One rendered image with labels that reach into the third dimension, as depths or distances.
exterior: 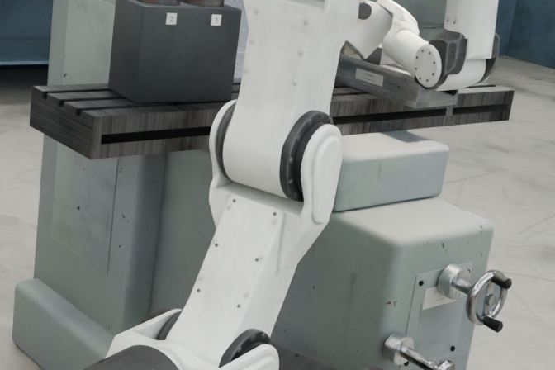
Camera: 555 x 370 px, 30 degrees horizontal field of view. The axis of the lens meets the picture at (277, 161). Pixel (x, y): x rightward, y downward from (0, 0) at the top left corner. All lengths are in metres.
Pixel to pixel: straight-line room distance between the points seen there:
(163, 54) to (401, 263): 0.62
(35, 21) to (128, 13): 4.74
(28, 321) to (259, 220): 1.53
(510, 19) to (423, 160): 7.78
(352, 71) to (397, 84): 0.14
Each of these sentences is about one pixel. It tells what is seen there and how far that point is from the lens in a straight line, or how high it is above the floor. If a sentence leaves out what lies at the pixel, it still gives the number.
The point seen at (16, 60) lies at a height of 0.23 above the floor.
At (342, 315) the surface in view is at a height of 0.56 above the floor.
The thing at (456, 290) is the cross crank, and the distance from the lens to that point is 2.16.
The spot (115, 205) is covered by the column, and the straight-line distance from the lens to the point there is 2.69.
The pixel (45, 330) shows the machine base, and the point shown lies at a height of 0.13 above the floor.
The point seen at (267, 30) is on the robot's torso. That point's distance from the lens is 1.56.
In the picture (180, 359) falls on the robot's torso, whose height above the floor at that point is 0.74.
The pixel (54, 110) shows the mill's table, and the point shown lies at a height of 0.94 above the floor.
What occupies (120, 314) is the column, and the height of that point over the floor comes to 0.27.
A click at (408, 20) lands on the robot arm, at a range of 2.06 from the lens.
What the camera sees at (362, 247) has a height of 0.72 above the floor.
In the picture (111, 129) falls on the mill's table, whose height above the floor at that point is 0.94.
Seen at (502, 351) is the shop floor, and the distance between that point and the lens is 3.56.
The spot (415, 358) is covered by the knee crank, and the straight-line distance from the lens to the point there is 2.08.
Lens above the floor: 1.43
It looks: 16 degrees down
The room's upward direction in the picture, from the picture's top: 8 degrees clockwise
